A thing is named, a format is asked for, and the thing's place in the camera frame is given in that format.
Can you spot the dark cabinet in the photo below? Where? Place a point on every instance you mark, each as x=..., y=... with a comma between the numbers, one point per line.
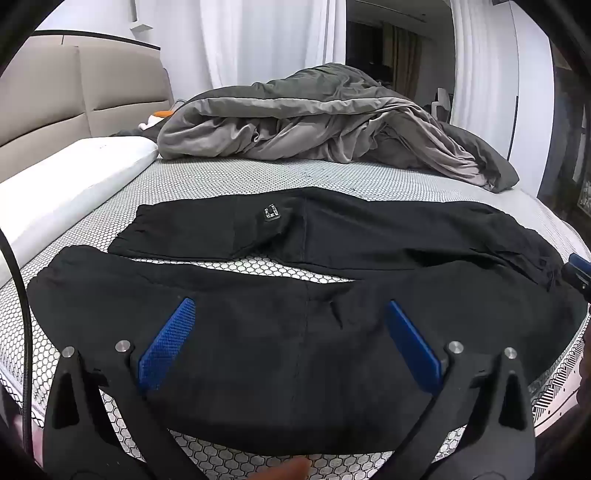
x=568, y=138

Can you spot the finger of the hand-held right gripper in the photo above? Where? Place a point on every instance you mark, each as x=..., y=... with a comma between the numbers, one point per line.
x=577, y=273

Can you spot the white curtain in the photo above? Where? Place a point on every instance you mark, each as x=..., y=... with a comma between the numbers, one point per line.
x=475, y=60
x=254, y=41

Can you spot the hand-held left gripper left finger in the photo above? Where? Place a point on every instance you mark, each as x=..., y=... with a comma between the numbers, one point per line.
x=168, y=339

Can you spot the beige padded headboard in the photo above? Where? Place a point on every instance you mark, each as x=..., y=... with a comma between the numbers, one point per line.
x=69, y=92

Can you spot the black pants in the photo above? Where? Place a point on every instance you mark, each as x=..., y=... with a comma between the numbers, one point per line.
x=323, y=360

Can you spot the white chair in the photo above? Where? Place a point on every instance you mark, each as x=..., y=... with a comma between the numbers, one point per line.
x=442, y=99

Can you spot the grey duvet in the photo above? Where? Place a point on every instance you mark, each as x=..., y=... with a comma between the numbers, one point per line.
x=323, y=115

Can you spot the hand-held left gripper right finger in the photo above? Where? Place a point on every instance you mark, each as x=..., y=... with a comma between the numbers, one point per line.
x=413, y=346

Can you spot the orange white plush toy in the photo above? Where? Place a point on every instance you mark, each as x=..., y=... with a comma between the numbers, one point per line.
x=157, y=117

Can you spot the brown curtain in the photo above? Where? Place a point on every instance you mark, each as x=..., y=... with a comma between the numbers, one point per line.
x=406, y=60

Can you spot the white pillow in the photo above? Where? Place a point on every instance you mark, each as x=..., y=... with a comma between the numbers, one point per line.
x=69, y=184

